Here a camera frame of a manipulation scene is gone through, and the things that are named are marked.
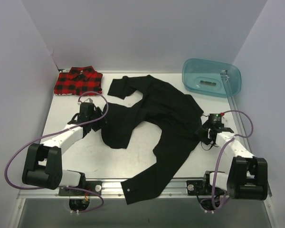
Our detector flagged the black long sleeve shirt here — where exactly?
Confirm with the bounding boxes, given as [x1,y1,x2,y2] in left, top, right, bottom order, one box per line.
[100,75,204,205]

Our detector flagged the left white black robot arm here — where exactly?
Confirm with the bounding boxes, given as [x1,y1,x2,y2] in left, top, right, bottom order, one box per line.
[22,102,107,195]

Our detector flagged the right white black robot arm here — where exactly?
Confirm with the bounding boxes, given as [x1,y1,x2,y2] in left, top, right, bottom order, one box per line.
[195,113,268,200]

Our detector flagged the red black plaid folded shirt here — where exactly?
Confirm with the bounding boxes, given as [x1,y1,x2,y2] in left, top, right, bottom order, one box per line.
[54,66,103,96]

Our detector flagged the teal plastic bin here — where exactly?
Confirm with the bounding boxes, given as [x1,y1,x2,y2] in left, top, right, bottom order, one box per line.
[182,58,242,98]

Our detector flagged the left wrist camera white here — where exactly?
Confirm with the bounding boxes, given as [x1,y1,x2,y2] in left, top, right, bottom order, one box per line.
[77,98,94,105]

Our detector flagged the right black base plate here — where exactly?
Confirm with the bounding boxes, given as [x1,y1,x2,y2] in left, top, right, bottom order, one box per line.
[186,180,212,196]

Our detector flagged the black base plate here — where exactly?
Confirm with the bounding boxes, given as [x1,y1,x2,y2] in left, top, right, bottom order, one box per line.
[58,180,102,197]
[186,180,212,196]

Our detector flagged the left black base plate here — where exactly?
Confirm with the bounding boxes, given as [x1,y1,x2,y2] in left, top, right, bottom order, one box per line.
[58,180,102,197]

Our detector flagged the aluminium front rail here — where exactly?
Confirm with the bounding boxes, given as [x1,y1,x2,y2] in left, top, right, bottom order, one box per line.
[16,178,273,200]

